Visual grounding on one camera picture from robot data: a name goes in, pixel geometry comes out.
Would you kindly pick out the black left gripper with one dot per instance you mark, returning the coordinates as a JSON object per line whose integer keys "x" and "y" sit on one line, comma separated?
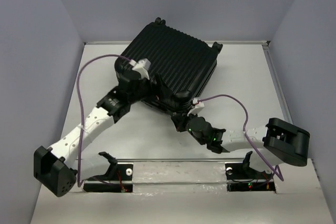
{"x": 160, "y": 92}

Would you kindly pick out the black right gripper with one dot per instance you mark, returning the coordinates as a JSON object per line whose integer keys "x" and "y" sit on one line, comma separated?
{"x": 179, "y": 120}

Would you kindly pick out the black hard-shell suitcase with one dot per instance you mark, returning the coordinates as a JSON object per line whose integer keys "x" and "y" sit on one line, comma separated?
{"x": 185, "y": 63}

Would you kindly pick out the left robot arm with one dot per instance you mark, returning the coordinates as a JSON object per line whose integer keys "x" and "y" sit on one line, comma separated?
{"x": 60, "y": 165}

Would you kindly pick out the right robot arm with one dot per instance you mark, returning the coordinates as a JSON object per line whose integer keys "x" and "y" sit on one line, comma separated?
{"x": 268, "y": 146}

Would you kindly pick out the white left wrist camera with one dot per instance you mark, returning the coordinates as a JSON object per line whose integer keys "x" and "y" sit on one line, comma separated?
{"x": 142, "y": 66}

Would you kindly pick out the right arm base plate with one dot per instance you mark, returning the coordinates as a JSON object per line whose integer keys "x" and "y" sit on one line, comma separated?
{"x": 240, "y": 179}

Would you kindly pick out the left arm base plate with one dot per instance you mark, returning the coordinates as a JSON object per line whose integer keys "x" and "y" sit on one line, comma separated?
{"x": 118, "y": 180}

